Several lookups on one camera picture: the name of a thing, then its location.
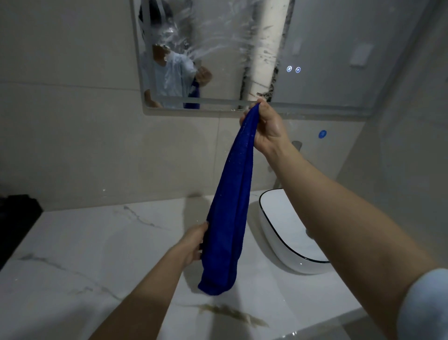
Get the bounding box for person's left hand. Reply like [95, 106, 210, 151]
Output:
[171, 221, 209, 268]

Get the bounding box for person's right hand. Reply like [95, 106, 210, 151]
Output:
[239, 98, 293, 157]

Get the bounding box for blue microfiber cloth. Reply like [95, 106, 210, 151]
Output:
[197, 104, 260, 296]

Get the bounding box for person's left forearm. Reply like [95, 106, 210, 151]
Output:
[88, 245, 187, 340]

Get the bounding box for person's right forearm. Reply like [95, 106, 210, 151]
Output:
[264, 138, 440, 340]

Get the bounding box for chrome faucet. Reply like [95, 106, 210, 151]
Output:
[269, 140, 304, 190]

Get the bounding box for white basin with black rim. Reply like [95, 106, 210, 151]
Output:
[259, 188, 334, 275]

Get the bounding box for black object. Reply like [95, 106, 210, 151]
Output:
[0, 195, 43, 270]

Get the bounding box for light blue shirt sleeve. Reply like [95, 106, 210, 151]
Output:
[396, 268, 448, 340]

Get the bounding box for wall mirror with lit frame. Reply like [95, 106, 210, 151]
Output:
[130, 0, 433, 121]

